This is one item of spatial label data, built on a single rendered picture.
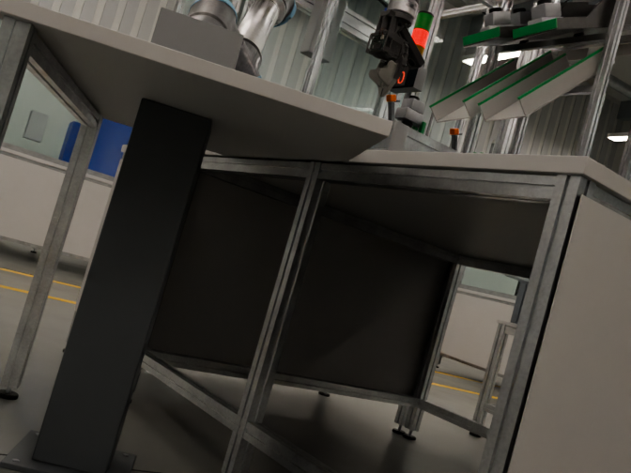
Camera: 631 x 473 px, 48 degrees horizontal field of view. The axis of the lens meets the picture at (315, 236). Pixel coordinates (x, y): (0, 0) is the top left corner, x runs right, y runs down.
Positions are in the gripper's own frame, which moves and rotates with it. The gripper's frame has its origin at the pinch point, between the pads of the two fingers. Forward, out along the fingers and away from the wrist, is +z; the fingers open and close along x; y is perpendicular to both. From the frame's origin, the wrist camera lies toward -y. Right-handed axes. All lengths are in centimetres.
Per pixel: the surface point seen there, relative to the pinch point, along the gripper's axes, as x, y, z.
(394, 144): 16.9, 6.4, 16.0
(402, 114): 0.8, -6.9, 3.1
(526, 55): -60, -117, -67
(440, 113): 20.6, -1.7, 5.4
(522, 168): 63, 16, 23
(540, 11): 42.1, -1.6, -17.0
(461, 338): -356, -470, 68
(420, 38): -16.9, -20.5, -26.5
